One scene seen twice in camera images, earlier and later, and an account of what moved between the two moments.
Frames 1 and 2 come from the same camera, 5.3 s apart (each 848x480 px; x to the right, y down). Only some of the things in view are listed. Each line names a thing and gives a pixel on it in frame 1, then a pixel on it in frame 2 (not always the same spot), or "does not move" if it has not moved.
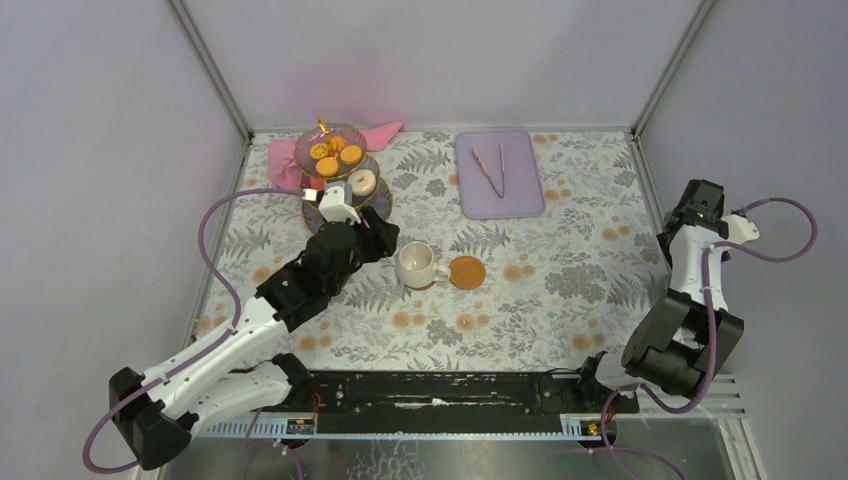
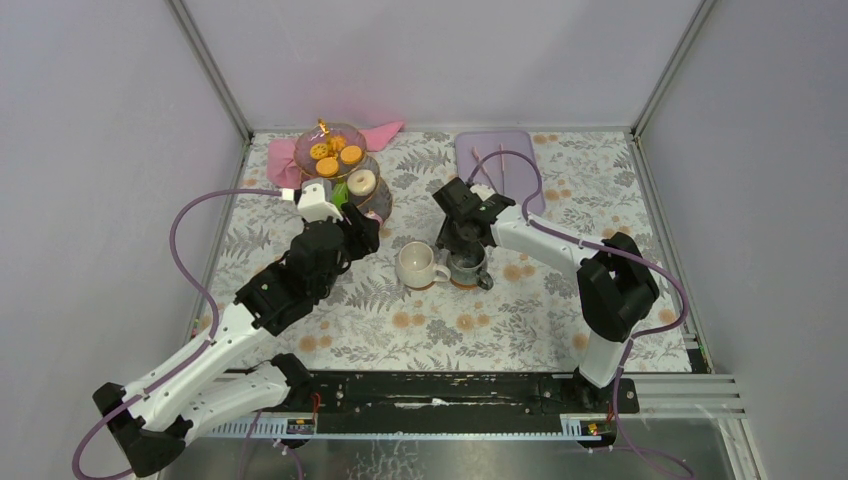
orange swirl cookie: x=336 y=142 does not move
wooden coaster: x=421 y=288 does not move
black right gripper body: x=661 y=239 to x=450 y=236
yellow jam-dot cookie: x=318 y=151 does not move
